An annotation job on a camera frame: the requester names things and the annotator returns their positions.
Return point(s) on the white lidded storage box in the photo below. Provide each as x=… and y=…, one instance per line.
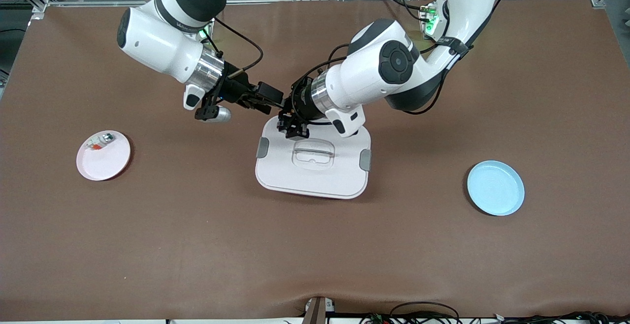
x=315, y=181

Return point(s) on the light blue round plate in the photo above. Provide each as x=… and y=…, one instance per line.
x=494, y=188

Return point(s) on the camera mounting post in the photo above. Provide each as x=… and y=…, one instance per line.
x=317, y=311

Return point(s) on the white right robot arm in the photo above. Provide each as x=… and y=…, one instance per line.
x=162, y=43

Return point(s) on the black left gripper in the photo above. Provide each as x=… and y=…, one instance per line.
x=301, y=107

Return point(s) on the grey box latch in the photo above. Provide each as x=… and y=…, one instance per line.
x=365, y=160
x=262, y=147

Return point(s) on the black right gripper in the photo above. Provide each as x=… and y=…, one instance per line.
x=236, y=89

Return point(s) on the white green push-button switch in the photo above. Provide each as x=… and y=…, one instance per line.
x=101, y=142

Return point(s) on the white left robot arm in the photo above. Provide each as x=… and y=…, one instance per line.
x=389, y=68

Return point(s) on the pink round plate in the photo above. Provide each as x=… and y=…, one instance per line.
x=106, y=164

